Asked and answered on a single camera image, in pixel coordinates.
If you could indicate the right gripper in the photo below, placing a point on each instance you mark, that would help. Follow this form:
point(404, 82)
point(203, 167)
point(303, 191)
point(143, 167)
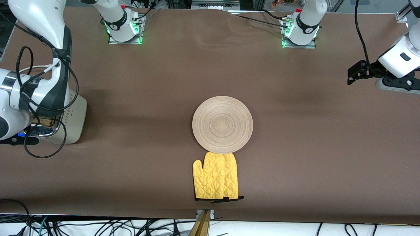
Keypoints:
point(42, 130)

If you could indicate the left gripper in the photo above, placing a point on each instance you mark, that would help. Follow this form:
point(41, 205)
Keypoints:
point(373, 70)

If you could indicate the toast bread slice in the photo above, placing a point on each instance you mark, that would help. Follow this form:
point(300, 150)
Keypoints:
point(46, 123)

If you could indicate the round light wooden plate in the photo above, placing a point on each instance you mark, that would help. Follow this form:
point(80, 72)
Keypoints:
point(223, 124)

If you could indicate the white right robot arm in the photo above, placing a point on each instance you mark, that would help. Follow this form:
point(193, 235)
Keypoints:
point(39, 16)

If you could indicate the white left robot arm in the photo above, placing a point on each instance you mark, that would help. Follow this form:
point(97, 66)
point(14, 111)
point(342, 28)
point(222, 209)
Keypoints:
point(308, 19)

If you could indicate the chrome and cream toaster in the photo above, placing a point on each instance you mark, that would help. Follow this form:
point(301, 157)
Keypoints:
point(75, 121)

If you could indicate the brown table cover sheet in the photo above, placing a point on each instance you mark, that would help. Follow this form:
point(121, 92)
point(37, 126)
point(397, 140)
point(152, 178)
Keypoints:
point(295, 147)

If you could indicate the grey metal box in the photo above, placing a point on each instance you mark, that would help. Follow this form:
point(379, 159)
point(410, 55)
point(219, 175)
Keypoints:
point(213, 5)

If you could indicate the yellow quilted oven mitt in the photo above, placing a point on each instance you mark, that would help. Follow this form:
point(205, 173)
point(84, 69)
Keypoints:
point(215, 177)

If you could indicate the wooden bar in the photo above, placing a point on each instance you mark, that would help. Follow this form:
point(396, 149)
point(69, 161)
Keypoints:
point(201, 226)

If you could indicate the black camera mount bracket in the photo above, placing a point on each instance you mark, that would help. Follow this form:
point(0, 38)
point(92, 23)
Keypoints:
point(398, 83)

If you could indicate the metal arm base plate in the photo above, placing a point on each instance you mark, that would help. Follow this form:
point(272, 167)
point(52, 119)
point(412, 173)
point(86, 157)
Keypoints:
point(139, 37)
point(311, 46)

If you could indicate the aluminium frame profile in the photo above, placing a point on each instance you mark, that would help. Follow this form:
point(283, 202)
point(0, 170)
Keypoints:
point(401, 17)

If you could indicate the small metal bracket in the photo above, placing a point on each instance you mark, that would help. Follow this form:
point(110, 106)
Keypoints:
point(212, 213)

